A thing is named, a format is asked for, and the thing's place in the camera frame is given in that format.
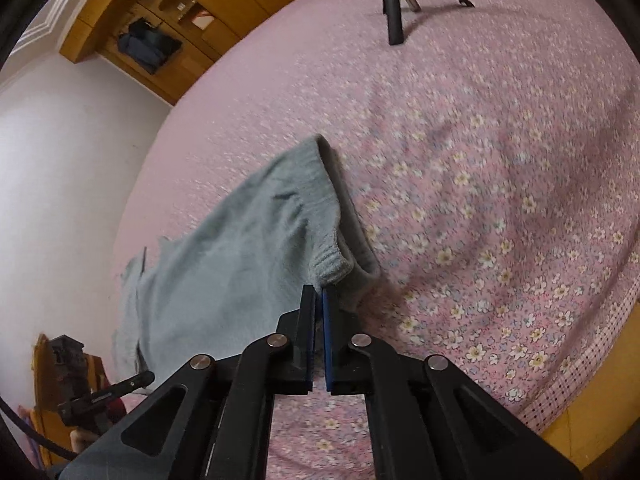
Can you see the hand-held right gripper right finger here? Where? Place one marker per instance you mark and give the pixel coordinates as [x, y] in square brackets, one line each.
[329, 330]

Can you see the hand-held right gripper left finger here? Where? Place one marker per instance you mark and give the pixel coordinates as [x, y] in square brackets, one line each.
[309, 320]

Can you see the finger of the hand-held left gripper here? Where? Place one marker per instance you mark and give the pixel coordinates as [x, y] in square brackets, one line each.
[127, 384]

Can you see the pink floral bedspread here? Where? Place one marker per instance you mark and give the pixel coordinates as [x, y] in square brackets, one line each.
[450, 160]

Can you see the dark clothes in wardrobe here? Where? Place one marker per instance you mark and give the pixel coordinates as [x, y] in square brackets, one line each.
[147, 45]

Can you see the wooden wardrobe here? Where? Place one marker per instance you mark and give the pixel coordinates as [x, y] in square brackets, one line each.
[190, 10]

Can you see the wooden bed frame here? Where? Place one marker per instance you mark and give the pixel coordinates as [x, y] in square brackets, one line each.
[595, 425]

